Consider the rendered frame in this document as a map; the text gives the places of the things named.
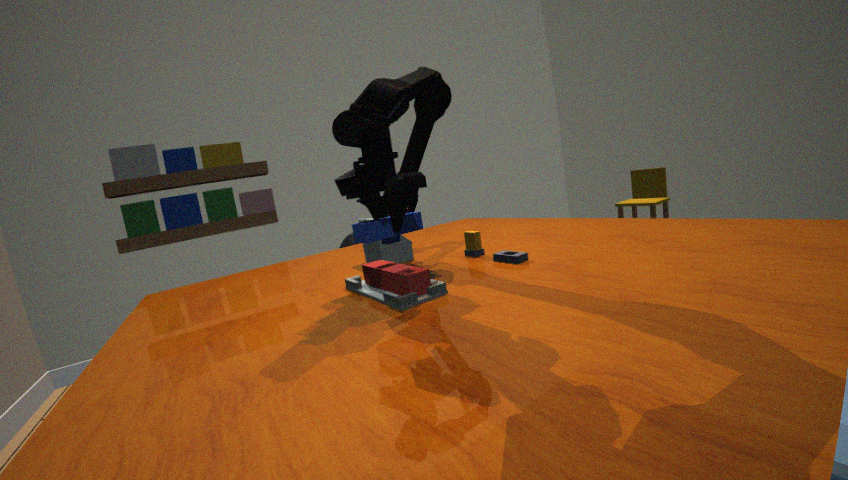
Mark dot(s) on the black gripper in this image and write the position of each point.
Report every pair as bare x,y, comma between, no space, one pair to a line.
398,185

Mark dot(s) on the grey rectangular frame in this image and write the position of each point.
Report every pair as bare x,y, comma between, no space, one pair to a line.
510,257

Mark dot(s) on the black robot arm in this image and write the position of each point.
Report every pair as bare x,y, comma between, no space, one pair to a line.
366,124

